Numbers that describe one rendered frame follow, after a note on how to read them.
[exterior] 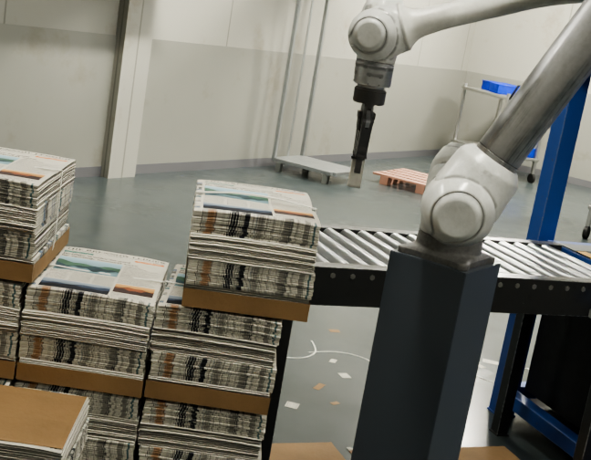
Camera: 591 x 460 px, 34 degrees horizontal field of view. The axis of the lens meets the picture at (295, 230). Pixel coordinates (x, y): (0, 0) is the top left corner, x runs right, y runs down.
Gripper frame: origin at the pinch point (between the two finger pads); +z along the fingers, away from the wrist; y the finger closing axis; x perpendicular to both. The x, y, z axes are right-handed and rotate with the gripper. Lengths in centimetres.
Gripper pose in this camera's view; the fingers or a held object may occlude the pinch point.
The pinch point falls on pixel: (356, 172)
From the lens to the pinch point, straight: 230.9
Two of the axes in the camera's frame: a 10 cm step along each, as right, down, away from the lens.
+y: 0.3, 2.3, -9.7
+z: -1.6, 9.6, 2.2
